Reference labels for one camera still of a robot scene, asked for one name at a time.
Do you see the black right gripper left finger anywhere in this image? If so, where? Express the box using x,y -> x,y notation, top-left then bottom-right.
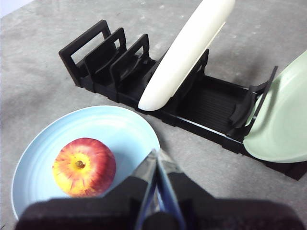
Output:
103,149 -> 158,230

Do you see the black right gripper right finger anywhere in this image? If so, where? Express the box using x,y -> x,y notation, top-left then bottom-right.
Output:
157,149 -> 216,230

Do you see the red yellow apple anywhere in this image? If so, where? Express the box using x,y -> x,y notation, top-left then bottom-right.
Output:
52,138 -> 117,198

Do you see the blue plate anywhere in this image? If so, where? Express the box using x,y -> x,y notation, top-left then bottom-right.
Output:
11,105 -> 161,221

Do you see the black plate rack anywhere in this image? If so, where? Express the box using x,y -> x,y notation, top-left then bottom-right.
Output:
58,19 -> 307,182

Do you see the green plate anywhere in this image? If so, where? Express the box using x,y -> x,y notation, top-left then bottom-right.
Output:
242,50 -> 307,164

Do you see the white plate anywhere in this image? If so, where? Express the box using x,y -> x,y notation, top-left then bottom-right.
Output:
138,0 -> 236,112

